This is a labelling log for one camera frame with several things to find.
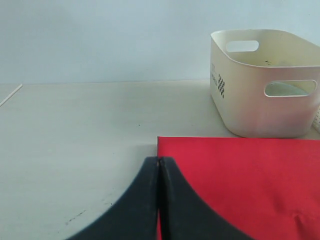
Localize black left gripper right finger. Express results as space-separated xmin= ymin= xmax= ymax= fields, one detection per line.
xmin=158 ymin=157 xmax=251 ymax=240

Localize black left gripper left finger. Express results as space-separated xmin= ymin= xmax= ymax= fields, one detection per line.
xmin=69 ymin=156 xmax=160 ymax=240

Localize white enamel bowl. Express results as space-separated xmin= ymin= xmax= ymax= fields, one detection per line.
xmin=265 ymin=82 xmax=308 ymax=97

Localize red table mat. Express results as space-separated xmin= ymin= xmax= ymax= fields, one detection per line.
xmin=157 ymin=136 xmax=320 ymax=240

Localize cream plastic bin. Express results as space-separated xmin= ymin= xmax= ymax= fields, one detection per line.
xmin=210 ymin=29 xmax=320 ymax=138

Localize white woven plastic basket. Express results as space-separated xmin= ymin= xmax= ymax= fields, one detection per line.
xmin=312 ymin=107 xmax=320 ymax=133

